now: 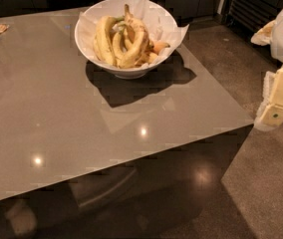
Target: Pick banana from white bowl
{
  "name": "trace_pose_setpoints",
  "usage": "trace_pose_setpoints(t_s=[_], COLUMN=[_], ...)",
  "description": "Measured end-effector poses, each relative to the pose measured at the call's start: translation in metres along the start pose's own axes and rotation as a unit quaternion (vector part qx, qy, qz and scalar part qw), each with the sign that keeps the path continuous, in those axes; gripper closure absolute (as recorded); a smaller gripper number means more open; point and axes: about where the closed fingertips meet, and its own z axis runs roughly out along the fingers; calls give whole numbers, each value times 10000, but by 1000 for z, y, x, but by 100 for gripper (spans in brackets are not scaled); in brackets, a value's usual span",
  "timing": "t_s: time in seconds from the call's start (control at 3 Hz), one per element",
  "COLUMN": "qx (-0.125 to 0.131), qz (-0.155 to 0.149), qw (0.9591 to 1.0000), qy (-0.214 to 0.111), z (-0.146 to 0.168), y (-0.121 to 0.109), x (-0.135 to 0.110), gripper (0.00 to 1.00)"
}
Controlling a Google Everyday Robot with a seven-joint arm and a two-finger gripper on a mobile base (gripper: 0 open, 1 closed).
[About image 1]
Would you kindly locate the black slatted appliance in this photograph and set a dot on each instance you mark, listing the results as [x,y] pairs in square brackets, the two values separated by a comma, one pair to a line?
[246,17]

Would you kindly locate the white paper bowl liner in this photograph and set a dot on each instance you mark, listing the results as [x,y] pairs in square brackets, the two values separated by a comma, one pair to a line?
[127,35]

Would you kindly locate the spotted yellow banana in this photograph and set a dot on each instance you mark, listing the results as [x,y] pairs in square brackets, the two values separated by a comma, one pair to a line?
[140,42]

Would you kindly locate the small yellow banana middle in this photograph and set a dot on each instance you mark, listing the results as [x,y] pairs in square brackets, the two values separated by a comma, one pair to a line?
[118,47]

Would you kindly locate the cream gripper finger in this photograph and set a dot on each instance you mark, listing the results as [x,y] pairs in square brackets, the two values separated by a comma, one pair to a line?
[263,36]
[270,113]

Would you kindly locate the white ceramic bowl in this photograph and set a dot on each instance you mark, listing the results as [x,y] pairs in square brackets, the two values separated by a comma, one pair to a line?
[160,24]

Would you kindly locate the small crumpled wrapper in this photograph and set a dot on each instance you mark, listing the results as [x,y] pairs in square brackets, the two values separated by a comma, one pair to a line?
[3,28]

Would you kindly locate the large yellow banana left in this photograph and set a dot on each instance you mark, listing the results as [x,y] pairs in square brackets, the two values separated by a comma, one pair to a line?
[103,42]

